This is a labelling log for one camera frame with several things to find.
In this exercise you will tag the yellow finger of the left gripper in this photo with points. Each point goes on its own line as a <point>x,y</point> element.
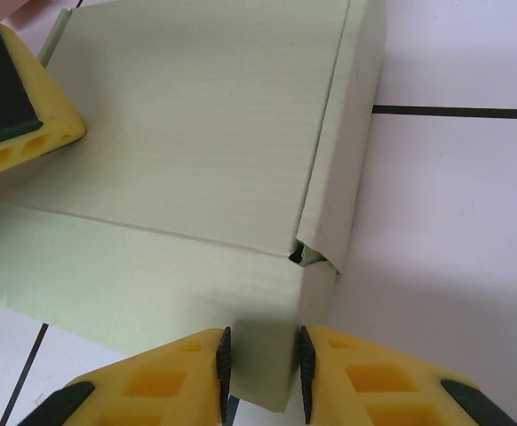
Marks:
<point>14,102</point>

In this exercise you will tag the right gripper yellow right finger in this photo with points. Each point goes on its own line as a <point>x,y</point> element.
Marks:
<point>374,386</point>

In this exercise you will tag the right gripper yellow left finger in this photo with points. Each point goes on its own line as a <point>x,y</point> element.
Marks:
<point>152,386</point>

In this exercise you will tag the green paper box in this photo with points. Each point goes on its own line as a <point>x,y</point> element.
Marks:
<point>174,133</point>

